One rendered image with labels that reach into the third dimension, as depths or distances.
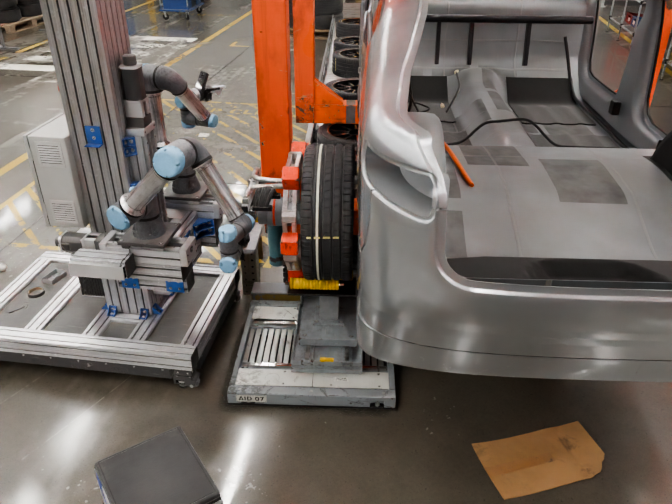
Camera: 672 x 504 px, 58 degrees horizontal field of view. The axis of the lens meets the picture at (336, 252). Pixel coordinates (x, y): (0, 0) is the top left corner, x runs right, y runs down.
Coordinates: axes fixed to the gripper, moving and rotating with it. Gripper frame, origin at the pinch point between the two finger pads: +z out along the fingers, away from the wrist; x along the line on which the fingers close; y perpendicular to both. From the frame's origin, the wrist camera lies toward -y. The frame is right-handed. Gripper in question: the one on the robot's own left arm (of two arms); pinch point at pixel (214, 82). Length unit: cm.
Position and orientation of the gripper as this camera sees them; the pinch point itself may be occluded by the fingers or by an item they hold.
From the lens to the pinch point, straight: 377.9
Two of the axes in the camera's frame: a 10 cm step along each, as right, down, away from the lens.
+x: 9.1, 3.2, -2.5
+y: -1.3, 8.3, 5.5
